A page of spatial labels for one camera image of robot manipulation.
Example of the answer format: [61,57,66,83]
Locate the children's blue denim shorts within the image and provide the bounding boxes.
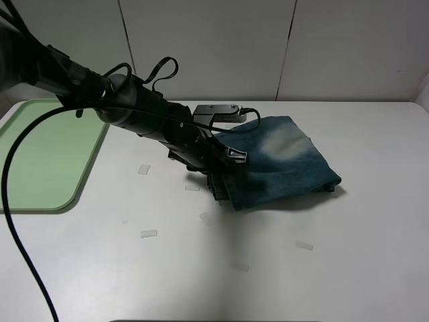
[167,115,343,212]

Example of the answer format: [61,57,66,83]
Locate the black cable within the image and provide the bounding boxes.
[0,103,262,322]

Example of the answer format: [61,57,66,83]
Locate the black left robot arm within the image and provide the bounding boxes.
[1,23,247,173]

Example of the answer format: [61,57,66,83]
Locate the clear tape strip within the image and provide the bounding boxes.
[185,184,200,191]
[138,164,150,175]
[140,229,158,238]
[231,262,249,272]
[199,212,215,226]
[295,240,314,251]

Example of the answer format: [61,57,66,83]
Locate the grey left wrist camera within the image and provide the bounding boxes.
[192,104,247,125]

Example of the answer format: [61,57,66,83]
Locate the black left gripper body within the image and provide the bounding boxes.
[162,119,218,172]

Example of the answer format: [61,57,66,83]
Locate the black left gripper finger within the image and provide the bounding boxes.
[209,136,247,165]

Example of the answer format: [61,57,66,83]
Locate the light green plastic tray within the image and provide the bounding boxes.
[7,109,109,214]

